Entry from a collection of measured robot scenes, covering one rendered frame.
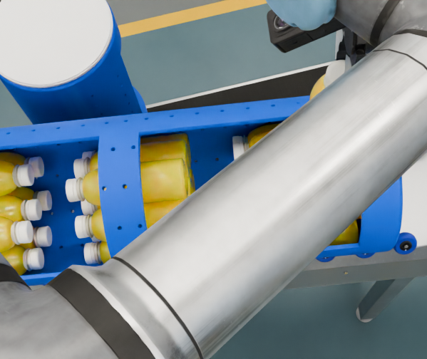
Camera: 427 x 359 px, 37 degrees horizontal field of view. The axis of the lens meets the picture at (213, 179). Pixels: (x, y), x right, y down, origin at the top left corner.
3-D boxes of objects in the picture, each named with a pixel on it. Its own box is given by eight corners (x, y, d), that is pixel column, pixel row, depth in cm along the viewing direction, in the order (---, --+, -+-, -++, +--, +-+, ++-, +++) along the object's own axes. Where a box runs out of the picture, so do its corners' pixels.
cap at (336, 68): (319, 75, 81) (320, 67, 79) (345, 61, 81) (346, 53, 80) (335, 97, 79) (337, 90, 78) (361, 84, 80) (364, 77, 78)
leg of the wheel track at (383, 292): (375, 321, 208) (419, 277, 150) (357, 323, 208) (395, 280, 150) (371, 303, 210) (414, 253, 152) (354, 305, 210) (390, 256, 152)
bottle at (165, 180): (182, 164, 102) (68, 176, 103) (187, 204, 104) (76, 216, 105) (184, 152, 109) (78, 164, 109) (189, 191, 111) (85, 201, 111)
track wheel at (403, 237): (418, 235, 117) (415, 229, 119) (394, 238, 117) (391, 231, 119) (417, 255, 119) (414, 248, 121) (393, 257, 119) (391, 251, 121)
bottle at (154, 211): (194, 242, 107) (85, 253, 107) (195, 226, 113) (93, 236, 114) (189, 203, 105) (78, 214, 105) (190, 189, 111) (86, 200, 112)
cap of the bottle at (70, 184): (73, 181, 105) (63, 183, 105) (78, 204, 106) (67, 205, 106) (78, 175, 108) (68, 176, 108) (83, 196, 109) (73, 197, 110)
